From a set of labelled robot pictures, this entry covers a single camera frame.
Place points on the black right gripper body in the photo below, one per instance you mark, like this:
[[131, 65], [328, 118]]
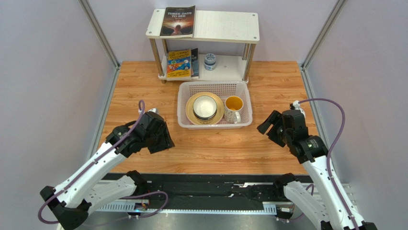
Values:
[[275, 128]]

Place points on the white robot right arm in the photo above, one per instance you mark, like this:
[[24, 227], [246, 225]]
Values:
[[335, 211]]

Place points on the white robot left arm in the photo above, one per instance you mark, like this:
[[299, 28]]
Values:
[[73, 200]]

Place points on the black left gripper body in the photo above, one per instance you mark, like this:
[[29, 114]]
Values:
[[162, 137]]

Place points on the yellow treehouse book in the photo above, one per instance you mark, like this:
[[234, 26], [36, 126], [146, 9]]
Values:
[[179, 65]]

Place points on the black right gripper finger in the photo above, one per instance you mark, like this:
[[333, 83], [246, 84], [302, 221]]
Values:
[[276, 137], [274, 120]]

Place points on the white plastic basket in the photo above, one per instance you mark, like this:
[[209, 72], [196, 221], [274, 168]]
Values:
[[222, 89]]

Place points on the white two-tier shelf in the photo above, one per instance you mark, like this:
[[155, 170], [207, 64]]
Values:
[[212, 26]]

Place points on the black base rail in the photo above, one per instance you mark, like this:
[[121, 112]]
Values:
[[209, 194]]

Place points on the dark Three Days book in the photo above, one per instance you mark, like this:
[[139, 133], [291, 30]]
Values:
[[178, 22]]

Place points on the blue white ceramic jar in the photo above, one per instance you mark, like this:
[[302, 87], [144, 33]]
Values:
[[210, 61]]

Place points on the white bowl dark outside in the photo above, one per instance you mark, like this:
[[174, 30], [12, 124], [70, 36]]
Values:
[[204, 106]]

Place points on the yellow plate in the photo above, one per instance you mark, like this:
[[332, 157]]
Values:
[[219, 102]]

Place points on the patterned mug yellow inside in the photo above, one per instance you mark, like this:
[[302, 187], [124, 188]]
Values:
[[232, 111]]

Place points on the dark blue book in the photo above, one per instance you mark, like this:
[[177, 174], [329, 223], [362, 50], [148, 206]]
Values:
[[195, 63]]

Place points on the grey patterned bowl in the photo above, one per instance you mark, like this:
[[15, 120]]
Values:
[[206, 121]]

